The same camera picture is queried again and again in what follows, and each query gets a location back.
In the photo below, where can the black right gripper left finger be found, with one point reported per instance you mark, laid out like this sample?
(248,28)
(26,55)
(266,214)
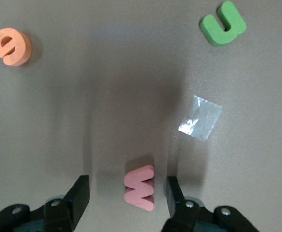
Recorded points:
(79,193)

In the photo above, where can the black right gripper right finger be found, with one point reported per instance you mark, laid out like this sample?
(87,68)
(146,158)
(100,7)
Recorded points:
(177,205)

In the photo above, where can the pink foam letter w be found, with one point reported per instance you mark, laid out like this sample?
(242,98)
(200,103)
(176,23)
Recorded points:
(140,183)

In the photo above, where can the orange foam letter e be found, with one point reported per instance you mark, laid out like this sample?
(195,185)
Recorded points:
(19,46)

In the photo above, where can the green foam letter u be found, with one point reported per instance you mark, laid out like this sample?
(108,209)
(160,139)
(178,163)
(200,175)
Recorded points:
(215,31)

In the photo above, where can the clear tape patch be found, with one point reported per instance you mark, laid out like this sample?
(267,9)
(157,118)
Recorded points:
(200,118)

